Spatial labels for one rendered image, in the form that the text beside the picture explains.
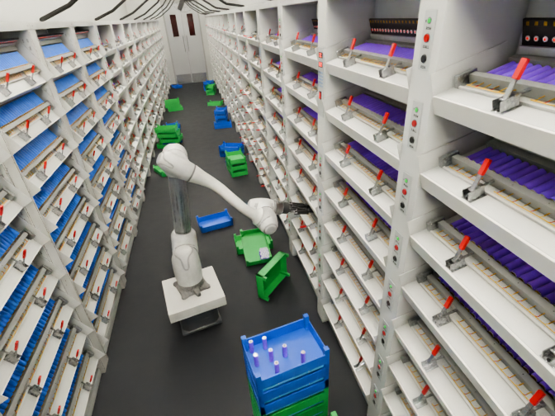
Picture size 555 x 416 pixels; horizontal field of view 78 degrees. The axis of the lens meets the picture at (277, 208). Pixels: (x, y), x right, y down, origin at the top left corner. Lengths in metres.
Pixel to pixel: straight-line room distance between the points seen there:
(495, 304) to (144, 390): 1.76
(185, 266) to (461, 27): 1.69
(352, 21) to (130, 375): 2.07
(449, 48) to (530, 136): 0.29
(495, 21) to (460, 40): 0.08
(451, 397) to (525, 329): 0.40
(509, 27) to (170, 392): 2.02
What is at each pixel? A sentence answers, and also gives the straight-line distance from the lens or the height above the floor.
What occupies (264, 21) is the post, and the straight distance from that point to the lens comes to 2.86.
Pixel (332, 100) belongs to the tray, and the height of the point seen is 1.35.
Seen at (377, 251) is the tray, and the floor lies 0.93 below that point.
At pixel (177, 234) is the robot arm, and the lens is 2.19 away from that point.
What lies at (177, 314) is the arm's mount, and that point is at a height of 0.25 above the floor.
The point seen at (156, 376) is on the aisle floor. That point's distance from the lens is 2.18.
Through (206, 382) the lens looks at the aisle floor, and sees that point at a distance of 2.08.
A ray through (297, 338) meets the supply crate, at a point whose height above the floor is 0.48.
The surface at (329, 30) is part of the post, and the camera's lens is 1.50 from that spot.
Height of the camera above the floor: 1.69
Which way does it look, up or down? 30 degrees down
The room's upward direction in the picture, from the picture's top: 4 degrees counter-clockwise
